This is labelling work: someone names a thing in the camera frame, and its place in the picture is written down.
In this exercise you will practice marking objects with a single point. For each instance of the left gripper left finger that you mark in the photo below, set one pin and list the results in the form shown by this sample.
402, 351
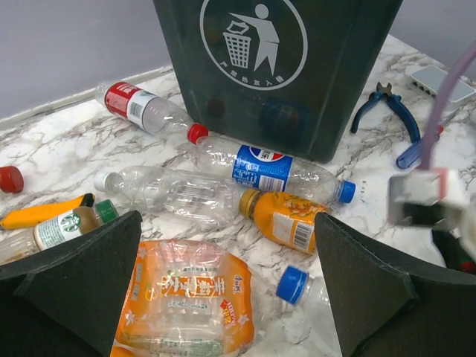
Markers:
67, 300

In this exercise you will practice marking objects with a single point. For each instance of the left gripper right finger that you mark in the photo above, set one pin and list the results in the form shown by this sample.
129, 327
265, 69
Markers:
388, 303

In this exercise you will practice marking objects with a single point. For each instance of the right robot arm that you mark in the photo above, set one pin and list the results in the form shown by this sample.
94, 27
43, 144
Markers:
454, 256

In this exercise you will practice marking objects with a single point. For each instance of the pepsi bottle by bin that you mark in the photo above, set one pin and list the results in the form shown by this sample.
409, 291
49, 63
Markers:
269, 171

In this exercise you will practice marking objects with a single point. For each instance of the dark green plastic bin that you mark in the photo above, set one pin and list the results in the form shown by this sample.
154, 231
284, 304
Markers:
279, 74

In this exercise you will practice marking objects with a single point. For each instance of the starbucks glass bottle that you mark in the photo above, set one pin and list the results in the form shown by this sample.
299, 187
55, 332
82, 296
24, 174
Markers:
56, 231

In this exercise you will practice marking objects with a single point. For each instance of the clear bottle blue cap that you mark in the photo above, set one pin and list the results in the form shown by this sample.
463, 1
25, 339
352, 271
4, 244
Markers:
298, 290

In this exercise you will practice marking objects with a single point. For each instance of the orange utility knife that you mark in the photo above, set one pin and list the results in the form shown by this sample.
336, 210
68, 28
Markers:
29, 217

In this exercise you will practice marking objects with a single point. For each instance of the orange crushed bottle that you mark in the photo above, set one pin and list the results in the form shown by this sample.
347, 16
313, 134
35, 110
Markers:
186, 298

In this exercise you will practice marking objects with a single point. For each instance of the orange juice small bottle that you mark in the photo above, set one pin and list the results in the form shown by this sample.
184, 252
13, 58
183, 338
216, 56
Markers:
283, 218

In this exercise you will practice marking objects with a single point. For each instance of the crushed bottle red cap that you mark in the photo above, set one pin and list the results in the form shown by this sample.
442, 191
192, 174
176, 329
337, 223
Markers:
11, 180

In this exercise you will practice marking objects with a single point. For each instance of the blue screwdriver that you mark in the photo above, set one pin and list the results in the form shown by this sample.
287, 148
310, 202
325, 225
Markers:
410, 156

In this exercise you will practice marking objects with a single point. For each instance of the clear bottle white cap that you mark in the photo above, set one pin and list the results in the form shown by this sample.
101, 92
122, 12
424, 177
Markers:
207, 199

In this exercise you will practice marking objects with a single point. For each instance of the red label clear bottle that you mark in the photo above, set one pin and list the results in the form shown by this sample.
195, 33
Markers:
153, 114

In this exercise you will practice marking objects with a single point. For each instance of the blue handled pliers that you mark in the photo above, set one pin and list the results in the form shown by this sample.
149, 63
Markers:
394, 103

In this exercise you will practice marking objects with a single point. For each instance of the white network switch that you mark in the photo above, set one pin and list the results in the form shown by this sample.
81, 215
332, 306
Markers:
427, 81

